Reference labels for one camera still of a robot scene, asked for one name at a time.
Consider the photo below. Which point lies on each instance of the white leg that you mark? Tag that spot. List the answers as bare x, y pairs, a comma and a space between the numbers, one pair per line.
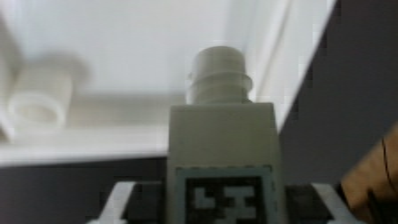
224, 188

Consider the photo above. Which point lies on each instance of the white square table top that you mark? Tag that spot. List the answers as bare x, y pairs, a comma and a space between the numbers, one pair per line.
108, 59

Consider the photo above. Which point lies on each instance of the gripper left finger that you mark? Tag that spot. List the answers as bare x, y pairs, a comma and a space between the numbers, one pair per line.
131, 204

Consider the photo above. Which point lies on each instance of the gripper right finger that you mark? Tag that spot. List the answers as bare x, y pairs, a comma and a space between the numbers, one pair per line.
316, 206

